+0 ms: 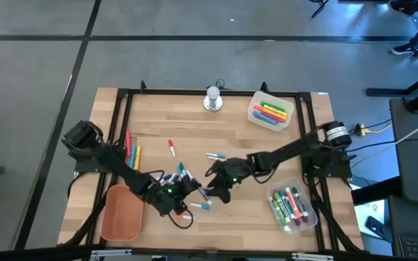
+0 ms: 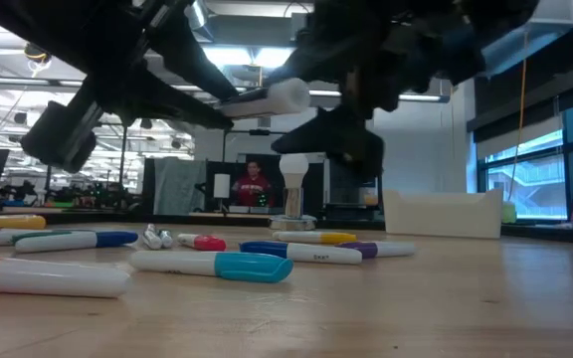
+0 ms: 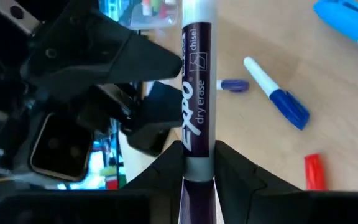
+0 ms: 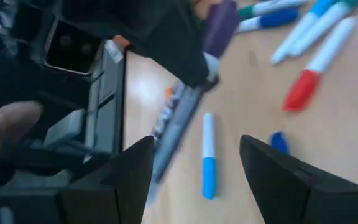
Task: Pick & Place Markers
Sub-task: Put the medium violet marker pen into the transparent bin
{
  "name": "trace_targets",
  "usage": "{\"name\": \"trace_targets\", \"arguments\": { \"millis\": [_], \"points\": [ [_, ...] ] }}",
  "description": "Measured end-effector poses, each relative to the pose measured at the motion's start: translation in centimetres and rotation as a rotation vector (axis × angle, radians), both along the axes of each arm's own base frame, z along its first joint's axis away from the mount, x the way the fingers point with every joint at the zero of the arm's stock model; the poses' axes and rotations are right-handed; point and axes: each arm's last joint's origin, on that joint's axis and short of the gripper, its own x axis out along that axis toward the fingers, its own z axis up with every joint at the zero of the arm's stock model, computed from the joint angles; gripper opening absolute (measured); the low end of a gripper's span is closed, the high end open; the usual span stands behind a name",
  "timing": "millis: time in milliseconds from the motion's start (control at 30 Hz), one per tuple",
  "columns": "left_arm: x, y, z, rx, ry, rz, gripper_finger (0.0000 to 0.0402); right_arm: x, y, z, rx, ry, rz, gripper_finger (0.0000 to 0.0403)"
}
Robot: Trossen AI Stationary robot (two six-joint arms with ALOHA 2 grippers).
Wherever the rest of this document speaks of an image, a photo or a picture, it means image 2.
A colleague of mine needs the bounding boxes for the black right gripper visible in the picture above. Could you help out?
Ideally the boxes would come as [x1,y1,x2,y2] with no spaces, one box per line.
[265,0,486,175]

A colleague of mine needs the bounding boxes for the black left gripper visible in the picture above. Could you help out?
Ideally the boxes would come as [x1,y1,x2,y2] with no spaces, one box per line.
[82,14,241,130]

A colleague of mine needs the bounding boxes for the red cap fine marker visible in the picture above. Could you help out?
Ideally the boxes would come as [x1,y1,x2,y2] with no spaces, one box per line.
[176,233,228,253]

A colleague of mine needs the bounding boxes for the ceiling light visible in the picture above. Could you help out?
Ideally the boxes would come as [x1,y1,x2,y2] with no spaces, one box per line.
[201,44,295,70]

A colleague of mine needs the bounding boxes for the white bulb chrome lamp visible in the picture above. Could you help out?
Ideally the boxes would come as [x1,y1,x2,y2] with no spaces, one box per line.
[268,152,318,233]

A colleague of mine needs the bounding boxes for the grey fabric cover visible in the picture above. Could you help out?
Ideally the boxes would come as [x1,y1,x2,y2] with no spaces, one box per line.
[152,157,208,216]

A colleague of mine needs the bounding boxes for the person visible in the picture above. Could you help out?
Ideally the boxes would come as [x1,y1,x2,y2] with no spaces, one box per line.
[230,159,274,208]

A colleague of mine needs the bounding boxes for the yellow cap fine marker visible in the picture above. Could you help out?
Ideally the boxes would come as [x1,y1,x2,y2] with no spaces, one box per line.
[272,230,358,246]

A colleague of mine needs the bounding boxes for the purple cap fine marker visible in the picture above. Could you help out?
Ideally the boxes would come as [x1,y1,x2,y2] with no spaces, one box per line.
[335,241,417,260]

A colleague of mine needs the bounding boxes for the translucent plastic container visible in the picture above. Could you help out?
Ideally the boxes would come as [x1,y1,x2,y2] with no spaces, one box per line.
[382,187,504,241]

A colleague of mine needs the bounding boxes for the green cap fine marker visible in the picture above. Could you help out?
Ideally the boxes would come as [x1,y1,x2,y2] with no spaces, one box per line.
[10,229,77,241]

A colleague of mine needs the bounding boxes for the yellow highlighter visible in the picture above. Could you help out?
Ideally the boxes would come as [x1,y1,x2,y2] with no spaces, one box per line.
[0,214,48,232]

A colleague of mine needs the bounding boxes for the window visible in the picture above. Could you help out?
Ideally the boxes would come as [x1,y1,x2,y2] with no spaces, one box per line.
[475,93,573,223]

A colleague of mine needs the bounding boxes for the orange cap fine marker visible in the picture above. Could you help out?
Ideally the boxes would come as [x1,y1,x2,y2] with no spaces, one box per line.
[0,256,132,299]

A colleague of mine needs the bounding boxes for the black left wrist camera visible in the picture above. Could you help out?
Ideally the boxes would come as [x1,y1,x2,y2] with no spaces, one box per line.
[20,98,103,174]

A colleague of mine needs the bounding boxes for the orange hanging cable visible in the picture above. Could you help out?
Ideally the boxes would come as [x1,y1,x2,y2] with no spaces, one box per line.
[507,29,526,190]

